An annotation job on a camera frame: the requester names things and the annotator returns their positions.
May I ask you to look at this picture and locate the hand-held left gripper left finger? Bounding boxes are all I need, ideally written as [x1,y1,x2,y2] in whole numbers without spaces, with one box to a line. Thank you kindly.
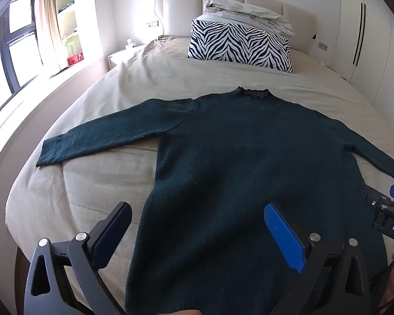
[23,202,132,315]

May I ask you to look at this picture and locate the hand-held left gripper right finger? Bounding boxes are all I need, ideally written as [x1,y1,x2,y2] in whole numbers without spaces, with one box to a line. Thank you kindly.
[263,202,371,315]

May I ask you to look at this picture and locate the dark green sweater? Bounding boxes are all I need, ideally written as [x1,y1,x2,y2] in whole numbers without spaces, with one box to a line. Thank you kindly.
[36,86,394,315]

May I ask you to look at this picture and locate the white wardrobe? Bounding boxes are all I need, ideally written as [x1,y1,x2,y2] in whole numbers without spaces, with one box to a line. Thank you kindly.
[330,0,394,138]

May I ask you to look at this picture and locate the bed with beige sheet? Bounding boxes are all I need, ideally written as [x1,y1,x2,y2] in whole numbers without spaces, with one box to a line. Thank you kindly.
[5,34,394,315]

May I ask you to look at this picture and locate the white nightstand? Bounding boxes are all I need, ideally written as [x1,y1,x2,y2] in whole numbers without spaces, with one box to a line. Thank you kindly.
[108,44,145,69]

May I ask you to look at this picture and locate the red box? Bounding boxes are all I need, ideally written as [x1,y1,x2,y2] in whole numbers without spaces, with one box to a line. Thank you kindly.
[67,52,85,68]

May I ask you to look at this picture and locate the green lamp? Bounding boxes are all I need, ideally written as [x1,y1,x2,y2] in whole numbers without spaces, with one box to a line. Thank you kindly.
[63,38,77,56]

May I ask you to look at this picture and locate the zebra print pillow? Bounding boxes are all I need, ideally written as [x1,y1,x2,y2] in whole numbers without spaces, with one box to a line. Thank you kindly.
[188,19,293,74]

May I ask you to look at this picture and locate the beige curtain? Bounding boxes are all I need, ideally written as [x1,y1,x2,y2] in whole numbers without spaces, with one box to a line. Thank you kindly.
[35,0,61,76]

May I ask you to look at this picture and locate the black framed window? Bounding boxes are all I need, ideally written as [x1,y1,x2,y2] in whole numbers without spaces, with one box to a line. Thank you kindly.
[0,0,43,125]

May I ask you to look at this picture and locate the white folded duvet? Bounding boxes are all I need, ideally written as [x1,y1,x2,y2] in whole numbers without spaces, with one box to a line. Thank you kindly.
[202,0,296,36]

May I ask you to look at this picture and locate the black wardrobe handle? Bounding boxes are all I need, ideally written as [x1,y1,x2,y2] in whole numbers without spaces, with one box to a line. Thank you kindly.
[352,3,366,68]

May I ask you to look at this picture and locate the white wall shelf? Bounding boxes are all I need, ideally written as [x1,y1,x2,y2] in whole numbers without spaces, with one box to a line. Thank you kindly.
[55,0,86,69]

